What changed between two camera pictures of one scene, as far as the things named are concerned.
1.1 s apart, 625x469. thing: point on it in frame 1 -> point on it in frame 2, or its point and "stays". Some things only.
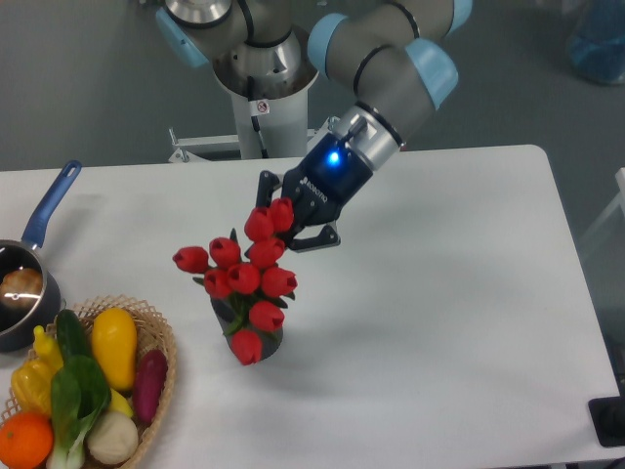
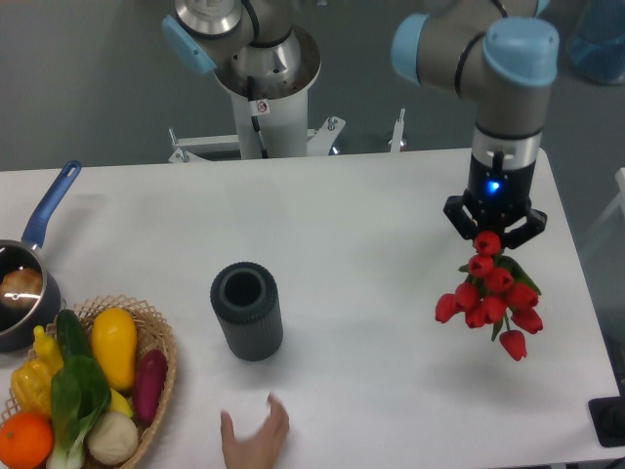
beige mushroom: (112, 438) stays
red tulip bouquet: (247, 288) -> (494, 288)
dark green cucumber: (72, 335) stays
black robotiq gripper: (323, 183) -> (496, 197)
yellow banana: (119, 404) stays
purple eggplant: (149, 384) stays
